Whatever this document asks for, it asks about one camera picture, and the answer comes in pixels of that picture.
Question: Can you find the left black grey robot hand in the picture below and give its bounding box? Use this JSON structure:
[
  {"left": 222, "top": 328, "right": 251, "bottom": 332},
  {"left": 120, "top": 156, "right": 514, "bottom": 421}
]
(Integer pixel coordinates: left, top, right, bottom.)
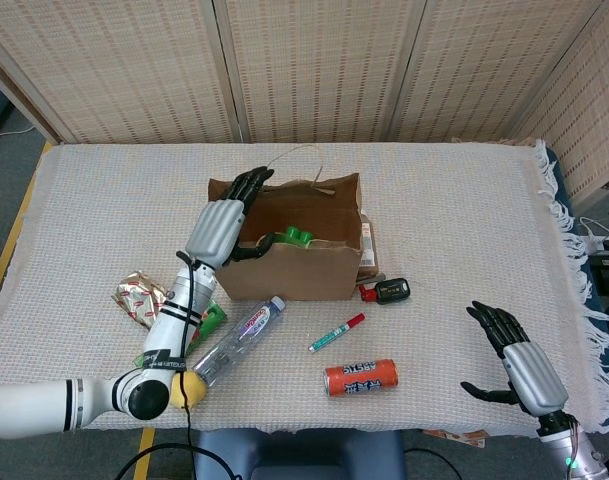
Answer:
[{"left": 185, "top": 165, "right": 278, "bottom": 274}]

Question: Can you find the right black grey robot hand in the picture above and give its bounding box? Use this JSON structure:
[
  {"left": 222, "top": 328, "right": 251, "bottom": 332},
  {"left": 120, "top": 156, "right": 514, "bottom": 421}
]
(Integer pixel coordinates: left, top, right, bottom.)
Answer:
[{"left": 459, "top": 299, "right": 570, "bottom": 417}]

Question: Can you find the small green plastic block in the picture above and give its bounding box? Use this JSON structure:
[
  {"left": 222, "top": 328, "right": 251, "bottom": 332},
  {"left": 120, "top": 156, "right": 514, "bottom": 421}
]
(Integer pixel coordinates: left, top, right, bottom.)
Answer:
[{"left": 283, "top": 225, "right": 314, "bottom": 249}]

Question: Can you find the green chips can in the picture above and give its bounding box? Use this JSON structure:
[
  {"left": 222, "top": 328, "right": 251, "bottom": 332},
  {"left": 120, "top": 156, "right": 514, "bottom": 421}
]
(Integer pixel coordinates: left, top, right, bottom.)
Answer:
[{"left": 133, "top": 299, "right": 229, "bottom": 371}]

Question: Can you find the silver red foil packet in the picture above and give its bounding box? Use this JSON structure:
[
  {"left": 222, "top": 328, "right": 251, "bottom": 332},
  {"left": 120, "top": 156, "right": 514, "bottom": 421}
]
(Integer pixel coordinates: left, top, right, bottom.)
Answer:
[{"left": 111, "top": 269, "right": 168, "bottom": 331}]

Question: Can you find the clear plastic water bottle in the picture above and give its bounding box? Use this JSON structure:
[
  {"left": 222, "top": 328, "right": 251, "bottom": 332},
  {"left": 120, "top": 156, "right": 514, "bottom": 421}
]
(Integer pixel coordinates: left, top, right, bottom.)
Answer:
[{"left": 191, "top": 294, "right": 288, "bottom": 389}]

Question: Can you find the orange soda can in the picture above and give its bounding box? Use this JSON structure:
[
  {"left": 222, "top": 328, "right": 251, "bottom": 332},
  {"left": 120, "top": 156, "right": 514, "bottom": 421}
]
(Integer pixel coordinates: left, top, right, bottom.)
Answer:
[{"left": 323, "top": 358, "right": 400, "bottom": 398}]

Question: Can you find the brown paper bag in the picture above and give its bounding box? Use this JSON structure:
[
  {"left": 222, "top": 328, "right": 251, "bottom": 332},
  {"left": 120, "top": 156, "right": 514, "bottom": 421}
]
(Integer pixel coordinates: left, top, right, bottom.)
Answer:
[{"left": 207, "top": 143, "right": 363, "bottom": 303}]

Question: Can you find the orange printed paper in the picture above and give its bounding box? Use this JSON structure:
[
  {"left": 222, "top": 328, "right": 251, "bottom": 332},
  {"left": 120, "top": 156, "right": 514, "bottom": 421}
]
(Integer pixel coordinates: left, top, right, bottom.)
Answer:
[{"left": 421, "top": 428, "right": 487, "bottom": 450}]

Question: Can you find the brown labelled juice bottle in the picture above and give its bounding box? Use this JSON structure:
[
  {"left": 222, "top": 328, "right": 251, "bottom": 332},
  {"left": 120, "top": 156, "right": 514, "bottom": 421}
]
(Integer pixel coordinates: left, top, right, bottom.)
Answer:
[{"left": 357, "top": 212, "right": 385, "bottom": 281}]

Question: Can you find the black bottle with red cap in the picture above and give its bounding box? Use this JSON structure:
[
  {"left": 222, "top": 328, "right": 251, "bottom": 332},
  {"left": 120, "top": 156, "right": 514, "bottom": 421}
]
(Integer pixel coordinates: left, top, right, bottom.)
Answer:
[{"left": 358, "top": 279, "right": 412, "bottom": 305}]

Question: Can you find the white power strip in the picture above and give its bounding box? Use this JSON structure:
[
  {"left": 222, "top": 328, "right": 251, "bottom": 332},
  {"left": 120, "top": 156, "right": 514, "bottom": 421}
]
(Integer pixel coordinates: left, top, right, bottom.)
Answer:
[{"left": 578, "top": 217, "right": 609, "bottom": 254}]

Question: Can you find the red capped marker pen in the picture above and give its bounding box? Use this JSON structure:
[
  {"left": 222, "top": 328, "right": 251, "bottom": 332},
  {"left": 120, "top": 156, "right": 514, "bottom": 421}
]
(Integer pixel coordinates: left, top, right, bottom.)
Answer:
[{"left": 309, "top": 312, "right": 367, "bottom": 353}]

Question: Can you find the white woven tablecloth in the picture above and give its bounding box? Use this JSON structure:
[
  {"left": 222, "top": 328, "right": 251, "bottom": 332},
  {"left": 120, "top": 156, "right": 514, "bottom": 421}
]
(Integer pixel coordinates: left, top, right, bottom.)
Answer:
[{"left": 0, "top": 138, "right": 609, "bottom": 439}]

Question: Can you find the woven folding screen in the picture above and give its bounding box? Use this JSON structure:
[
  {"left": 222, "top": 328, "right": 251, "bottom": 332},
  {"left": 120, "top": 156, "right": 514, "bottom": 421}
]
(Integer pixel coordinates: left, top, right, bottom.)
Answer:
[{"left": 0, "top": 0, "right": 609, "bottom": 206}]

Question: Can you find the blue chair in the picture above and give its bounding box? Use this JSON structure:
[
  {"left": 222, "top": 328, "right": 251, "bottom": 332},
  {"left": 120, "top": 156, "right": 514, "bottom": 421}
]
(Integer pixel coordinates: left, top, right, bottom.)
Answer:
[{"left": 192, "top": 428, "right": 408, "bottom": 480}]

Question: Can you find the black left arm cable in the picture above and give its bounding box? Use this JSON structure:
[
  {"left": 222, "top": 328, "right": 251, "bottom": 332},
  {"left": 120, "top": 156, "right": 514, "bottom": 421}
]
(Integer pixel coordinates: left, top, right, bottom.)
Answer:
[{"left": 116, "top": 249, "right": 238, "bottom": 480}]

